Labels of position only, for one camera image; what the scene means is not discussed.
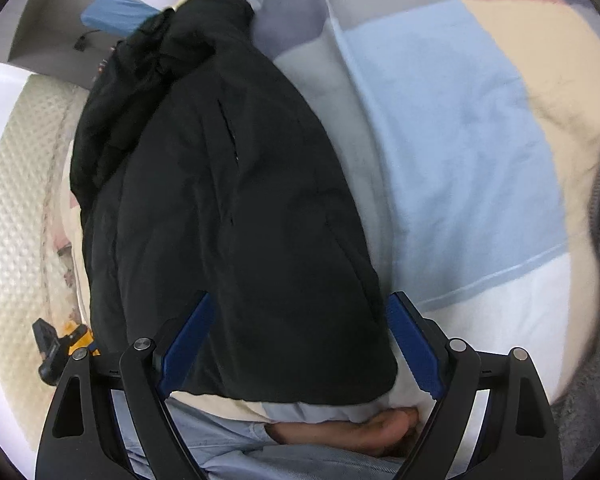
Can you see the blue fabric-covered board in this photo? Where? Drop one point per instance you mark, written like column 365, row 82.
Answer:
column 115, row 12

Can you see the patchwork pastel quilt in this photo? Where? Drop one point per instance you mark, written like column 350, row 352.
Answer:
column 455, row 135

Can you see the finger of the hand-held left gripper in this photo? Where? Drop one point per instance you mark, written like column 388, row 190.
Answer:
column 50, row 350

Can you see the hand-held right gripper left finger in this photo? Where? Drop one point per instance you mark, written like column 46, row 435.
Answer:
column 190, row 340

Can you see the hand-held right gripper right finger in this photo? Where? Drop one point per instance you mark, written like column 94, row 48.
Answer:
column 412, row 345

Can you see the person's blue jeans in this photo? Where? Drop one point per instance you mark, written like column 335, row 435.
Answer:
column 220, row 440

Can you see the black puffer jacket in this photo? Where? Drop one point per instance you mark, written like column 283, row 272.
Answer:
column 220, row 210

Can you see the cream quilted headboard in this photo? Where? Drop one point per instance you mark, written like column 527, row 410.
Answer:
column 15, row 210

